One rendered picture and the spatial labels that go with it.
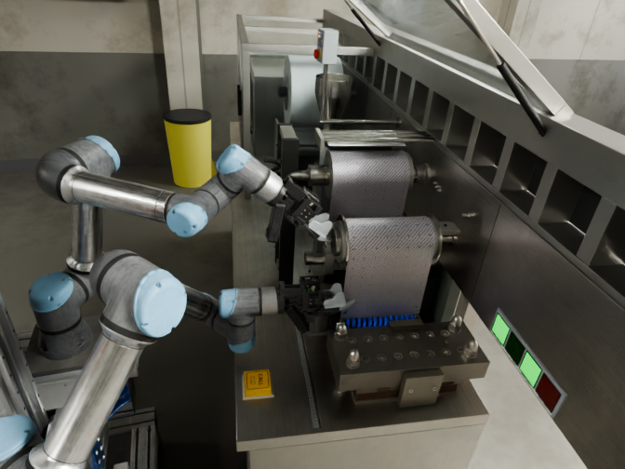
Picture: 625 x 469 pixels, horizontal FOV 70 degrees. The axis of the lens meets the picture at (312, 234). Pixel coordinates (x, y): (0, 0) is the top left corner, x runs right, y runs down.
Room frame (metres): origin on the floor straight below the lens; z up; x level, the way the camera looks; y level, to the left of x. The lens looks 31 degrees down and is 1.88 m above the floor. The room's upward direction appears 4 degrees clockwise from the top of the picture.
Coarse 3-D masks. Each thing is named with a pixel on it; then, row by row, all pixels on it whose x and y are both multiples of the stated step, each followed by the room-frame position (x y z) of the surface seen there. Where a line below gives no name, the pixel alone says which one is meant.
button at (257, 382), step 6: (246, 372) 0.83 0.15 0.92; (252, 372) 0.84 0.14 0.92; (258, 372) 0.84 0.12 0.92; (264, 372) 0.84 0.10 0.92; (246, 378) 0.82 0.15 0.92; (252, 378) 0.82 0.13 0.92; (258, 378) 0.82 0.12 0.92; (264, 378) 0.82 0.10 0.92; (270, 378) 0.82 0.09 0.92; (246, 384) 0.79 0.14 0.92; (252, 384) 0.80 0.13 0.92; (258, 384) 0.80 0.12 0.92; (264, 384) 0.80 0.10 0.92; (270, 384) 0.80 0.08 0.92; (246, 390) 0.78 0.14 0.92; (252, 390) 0.78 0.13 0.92; (258, 390) 0.78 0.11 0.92; (264, 390) 0.78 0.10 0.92; (270, 390) 0.78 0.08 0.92; (246, 396) 0.77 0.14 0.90
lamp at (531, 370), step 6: (528, 354) 0.69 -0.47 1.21; (528, 360) 0.68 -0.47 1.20; (522, 366) 0.69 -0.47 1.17; (528, 366) 0.67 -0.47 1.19; (534, 366) 0.66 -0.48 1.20; (528, 372) 0.67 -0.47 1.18; (534, 372) 0.66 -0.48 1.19; (528, 378) 0.66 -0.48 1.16; (534, 378) 0.65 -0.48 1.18; (534, 384) 0.64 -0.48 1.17
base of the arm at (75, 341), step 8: (80, 320) 1.01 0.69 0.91; (40, 328) 0.95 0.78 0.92; (72, 328) 0.97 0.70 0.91; (80, 328) 0.99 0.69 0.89; (88, 328) 1.02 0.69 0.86; (40, 336) 0.95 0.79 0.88; (48, 336) 0.94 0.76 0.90; (56, 336) 0.94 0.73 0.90; (64, 336) 0.95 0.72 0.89; (72, 336) 0.96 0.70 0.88; (80, 336) 0.98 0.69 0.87; (88, 336) 1.00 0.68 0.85; (40, 344) 0.95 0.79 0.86; (48, 344) 0.93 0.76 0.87; (56, 344) 0.93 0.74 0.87; (64, 344) 0.94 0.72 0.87; (72, 344) 0.95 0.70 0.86; (80, 344) 0.98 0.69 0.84; (88, 344) 0.99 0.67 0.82; (40, 352) 0.94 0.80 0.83; (48, 352) 0.93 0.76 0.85; (56, 352) 0.93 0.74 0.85; (64, 352) 0.93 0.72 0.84; (72, 352) 0.94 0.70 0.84; (80, 352) 0.96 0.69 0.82
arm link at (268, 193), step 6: (270, 174) 1.03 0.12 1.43; (270, 180) 0.97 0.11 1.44; (276, 180) 0.98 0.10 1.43; (282, 180) 1.00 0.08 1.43; (264, 186) 0.96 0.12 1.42; (270, 186) 0.96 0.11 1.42; (276, 186) 0.97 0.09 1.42; (258, 192) 0.96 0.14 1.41; (264, 192) 0.96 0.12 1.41; (270, 192) 0.96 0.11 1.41; (276, 192) 0.97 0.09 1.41; (264, 198) 0.96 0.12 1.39; (270, 198) 0.96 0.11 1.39
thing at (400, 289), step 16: (352, 272) 0.96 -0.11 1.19; (368, 272) 0.97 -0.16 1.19; (384, 272) 0.98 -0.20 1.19; (400, 272) 0.99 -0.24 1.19; (416, 272) 1.00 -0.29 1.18; (352, 288) 0.96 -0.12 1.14; (368, 288) 0.97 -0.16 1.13; (384, 288) 0.98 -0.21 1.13; (400, 288) 0.99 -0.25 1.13; (416, 288) 1.00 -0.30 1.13; (352, 304) 0.96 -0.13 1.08; (368, 304) 0.97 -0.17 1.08; (384, 304) 0.98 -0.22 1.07; (400, 304) 0.99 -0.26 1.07; (416, 304) 1.00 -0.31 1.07
